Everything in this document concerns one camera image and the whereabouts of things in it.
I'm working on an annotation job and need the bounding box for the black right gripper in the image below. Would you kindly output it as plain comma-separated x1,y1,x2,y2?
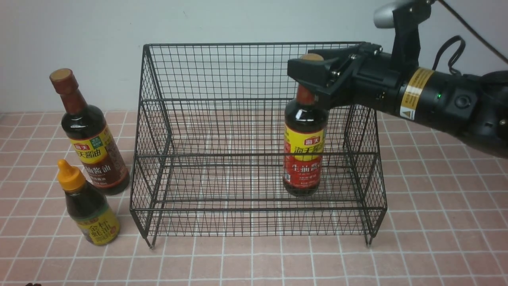
287,42,404,116

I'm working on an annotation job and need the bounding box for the red-label soy sauce bottle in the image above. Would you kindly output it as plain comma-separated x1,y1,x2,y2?
282,53,329,198

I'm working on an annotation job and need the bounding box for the brown-label soy sauce bottle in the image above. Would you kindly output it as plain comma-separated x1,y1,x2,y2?
49,68,130,195

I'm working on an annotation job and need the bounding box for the small orange-cap sauce bottle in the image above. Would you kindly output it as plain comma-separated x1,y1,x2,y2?
57,159,120,246

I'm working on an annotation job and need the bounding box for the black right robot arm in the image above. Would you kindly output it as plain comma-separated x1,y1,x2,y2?
287,43,507,159

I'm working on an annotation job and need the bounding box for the pink checkered tablecloth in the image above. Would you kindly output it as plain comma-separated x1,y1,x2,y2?
1,112,507,286

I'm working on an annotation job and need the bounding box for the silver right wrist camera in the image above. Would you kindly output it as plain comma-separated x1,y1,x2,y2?
373,0,435,29

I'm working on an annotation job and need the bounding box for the black right camera cable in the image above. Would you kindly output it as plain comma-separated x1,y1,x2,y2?
432,0,508,76

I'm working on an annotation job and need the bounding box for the black wire mesh rack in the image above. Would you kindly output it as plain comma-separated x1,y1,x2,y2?
129,42,388,248

